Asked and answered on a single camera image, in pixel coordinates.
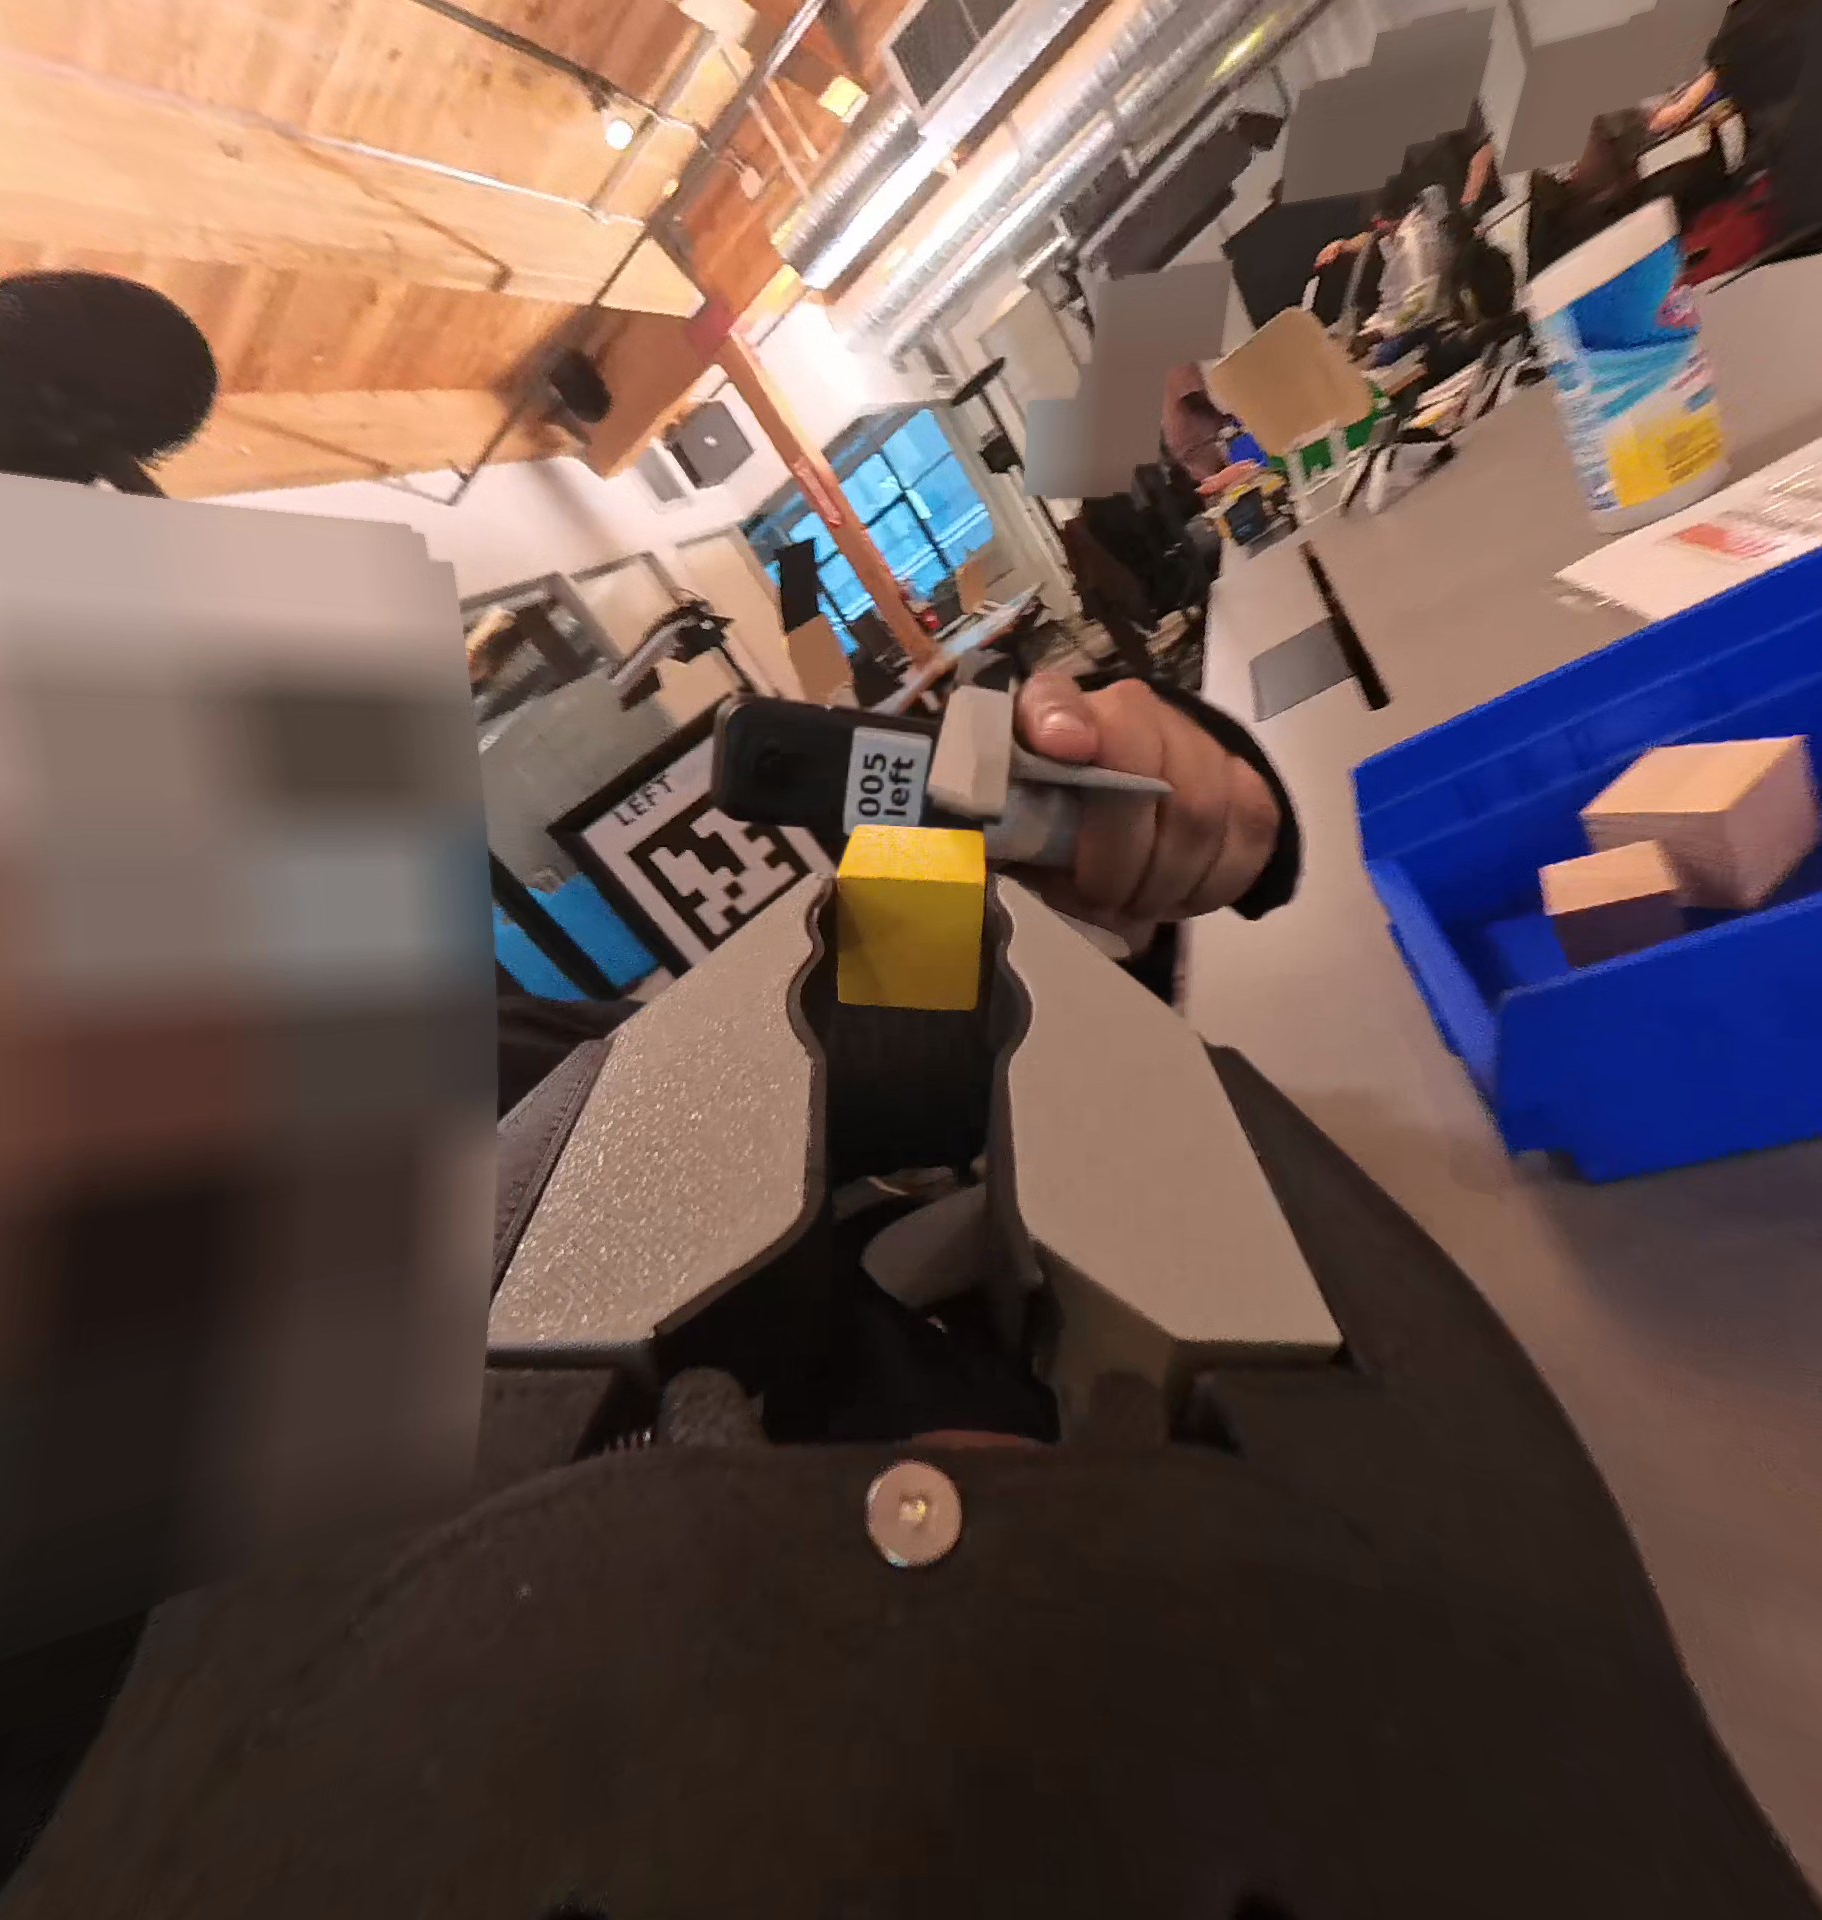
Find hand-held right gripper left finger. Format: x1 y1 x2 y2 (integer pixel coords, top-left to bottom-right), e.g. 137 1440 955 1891
487 875 855 1351

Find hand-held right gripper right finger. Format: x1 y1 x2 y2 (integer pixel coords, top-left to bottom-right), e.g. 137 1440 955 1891
978 876 1343 1404

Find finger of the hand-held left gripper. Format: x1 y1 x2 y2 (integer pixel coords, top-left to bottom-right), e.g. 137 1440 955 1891
985 749 1174 872
928 685 1020 819

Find yellow wooden cube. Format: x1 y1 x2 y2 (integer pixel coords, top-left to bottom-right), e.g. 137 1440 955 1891
835 825 991 1008

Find blue plastic bin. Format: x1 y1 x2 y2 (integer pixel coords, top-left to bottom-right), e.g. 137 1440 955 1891
1348 525 1822 1187

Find medium natural wooden cube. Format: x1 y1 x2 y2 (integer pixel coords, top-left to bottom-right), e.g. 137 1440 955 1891
1539 840 1686 968

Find large natural wooden cube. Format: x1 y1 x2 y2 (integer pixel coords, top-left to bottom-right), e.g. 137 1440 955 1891
1581 734 1822 913

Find grey desk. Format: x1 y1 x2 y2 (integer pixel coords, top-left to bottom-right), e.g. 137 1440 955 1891
1180 262 1822 1920

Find person's left hand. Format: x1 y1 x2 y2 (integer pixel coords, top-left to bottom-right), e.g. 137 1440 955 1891
1013 673 1284 928

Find framed black-white marker sign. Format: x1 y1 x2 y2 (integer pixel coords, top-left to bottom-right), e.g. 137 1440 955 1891
548 704 845 976

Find green box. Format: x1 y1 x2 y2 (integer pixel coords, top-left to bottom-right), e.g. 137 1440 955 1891
1277 420 1394 504

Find tan wooden board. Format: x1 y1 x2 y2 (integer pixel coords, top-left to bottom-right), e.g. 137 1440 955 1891
1203 307 1379 458

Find black monitor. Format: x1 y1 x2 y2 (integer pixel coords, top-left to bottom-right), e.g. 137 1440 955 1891
1224 195 1379 332

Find white ceiling air vent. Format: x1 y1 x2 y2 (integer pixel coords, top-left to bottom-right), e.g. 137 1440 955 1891
882 0 1034 108

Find printed paper sheet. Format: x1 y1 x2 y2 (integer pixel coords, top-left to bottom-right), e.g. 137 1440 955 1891
1554 450 1822 623

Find white blue wipes canister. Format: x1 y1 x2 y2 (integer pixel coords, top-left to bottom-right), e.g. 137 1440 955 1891
1523 197 1731 533

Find person's black hair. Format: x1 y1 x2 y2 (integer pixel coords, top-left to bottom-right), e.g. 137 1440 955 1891
0 270 221 496

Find wooden support post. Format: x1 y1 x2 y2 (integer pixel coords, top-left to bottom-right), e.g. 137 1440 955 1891
716 321 949 661

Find black wall speaker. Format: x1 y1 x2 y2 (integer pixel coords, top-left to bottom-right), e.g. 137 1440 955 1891
665 396 754 486

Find silver ventilation duct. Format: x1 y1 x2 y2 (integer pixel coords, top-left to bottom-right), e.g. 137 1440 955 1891
767 0 1334 353

